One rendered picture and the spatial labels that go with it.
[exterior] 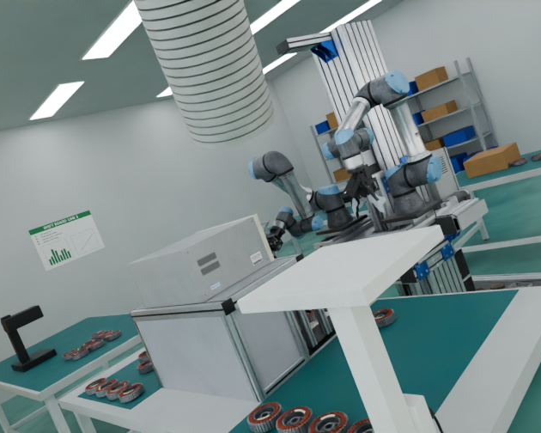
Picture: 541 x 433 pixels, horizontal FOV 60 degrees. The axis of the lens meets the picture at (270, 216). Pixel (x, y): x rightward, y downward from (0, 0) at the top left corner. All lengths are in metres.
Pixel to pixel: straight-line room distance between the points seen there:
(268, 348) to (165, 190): 6.57
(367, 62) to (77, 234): 5.55
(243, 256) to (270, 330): 0.31
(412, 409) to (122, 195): 6.96
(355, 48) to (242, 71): 1.86
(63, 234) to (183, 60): 6.59
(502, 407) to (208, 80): 0.99
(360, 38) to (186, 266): 1.57
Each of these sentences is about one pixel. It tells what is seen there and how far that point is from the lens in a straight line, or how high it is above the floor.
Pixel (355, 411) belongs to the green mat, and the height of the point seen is 0.75.
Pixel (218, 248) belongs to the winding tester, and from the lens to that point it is 1.76.
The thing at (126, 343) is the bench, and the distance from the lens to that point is 3.39.
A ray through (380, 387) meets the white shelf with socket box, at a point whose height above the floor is 0.99.
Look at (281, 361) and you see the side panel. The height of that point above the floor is 0.81.
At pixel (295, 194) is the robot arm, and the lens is 2.45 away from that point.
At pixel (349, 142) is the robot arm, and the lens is 1.83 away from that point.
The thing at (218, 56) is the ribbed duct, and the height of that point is 1.65.
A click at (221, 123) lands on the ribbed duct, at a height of 1.56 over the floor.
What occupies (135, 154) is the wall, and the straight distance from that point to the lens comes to 8.04.
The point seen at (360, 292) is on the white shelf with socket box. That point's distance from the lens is 0.88.
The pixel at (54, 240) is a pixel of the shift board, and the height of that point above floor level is 1.65.
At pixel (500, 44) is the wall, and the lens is 8.35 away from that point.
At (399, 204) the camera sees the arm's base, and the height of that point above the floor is 1.09.
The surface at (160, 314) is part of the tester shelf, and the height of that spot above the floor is 1.09.
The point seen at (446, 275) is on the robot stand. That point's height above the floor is 0.58.
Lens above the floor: 1.46
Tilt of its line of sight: 5 degrees down
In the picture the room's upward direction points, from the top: 21 degrees counter-clockwise
